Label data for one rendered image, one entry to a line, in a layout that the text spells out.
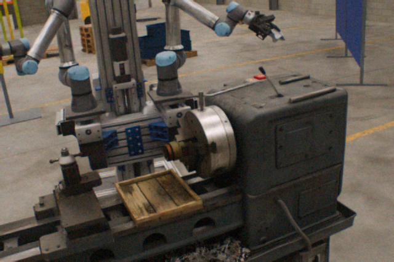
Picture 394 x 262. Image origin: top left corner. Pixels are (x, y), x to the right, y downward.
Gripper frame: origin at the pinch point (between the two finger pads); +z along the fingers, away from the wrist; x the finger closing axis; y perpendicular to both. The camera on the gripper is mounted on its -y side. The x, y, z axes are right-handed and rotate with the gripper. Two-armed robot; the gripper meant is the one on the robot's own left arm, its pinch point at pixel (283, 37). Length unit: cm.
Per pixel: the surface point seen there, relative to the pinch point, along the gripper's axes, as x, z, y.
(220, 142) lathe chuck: 15, 0, 83
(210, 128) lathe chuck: 16, -7, 80
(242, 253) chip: -17, 39, 110
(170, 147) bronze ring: 4, -17, 93
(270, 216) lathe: -9, 40, 89
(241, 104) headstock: 17, -2, 63
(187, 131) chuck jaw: 2, -15, 81
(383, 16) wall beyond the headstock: -652, 266, -924
